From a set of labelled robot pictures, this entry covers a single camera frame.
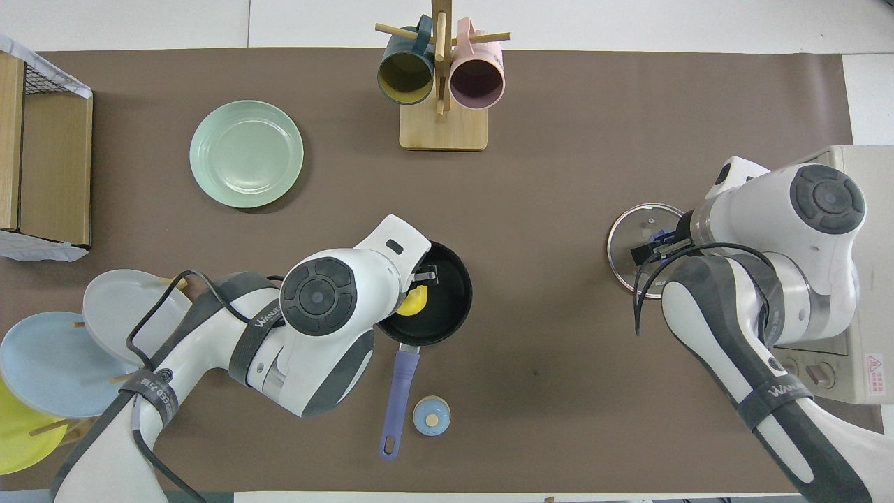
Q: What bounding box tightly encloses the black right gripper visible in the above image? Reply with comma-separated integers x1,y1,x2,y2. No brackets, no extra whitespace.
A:
631,226,693,267

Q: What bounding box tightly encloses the glass lid purple knob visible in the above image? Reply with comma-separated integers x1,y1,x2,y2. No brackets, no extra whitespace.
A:
607,203,691,300

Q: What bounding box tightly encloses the light green plate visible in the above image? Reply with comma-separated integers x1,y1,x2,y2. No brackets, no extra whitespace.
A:
189,100,305,209

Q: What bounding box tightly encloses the grey plate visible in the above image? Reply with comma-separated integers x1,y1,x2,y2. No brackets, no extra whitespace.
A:
82,270,193,369

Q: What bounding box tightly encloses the light blue plate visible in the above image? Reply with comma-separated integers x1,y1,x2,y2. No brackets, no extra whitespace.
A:
0,312,141,419

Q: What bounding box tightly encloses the yellow plate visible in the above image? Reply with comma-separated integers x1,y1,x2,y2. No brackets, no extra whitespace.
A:
0,377,69,476

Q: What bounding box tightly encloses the brown table mat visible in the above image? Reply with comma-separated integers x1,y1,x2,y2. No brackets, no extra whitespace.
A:
0,48,884,493

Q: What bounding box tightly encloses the wooden mug tree stand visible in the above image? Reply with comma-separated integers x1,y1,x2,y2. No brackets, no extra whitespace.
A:
375,0,511,152

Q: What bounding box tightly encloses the pink mug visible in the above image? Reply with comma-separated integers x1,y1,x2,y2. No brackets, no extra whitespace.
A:
449,17,506,110

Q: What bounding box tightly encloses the dark blue mug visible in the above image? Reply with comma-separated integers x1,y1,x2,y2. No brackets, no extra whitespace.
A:
377,15,437,105

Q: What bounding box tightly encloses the beige toaster oven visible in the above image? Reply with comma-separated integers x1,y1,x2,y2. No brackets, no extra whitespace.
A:
768,145,894,404

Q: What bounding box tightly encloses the wooden dish rack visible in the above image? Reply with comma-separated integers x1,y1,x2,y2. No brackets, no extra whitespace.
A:
28,275,191,448

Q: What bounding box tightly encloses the wooden shelf box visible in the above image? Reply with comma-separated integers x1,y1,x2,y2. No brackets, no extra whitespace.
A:
0,52,94,249

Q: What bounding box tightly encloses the black pot purple handle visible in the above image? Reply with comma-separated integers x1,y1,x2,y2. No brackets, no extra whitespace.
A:
376,241,474,462

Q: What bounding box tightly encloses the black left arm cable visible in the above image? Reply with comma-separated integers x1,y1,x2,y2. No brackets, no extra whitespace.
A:
126,270,284,503

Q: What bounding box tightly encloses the black wire mesh panel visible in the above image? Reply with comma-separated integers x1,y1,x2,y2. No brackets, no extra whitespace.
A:
23,58,79,96

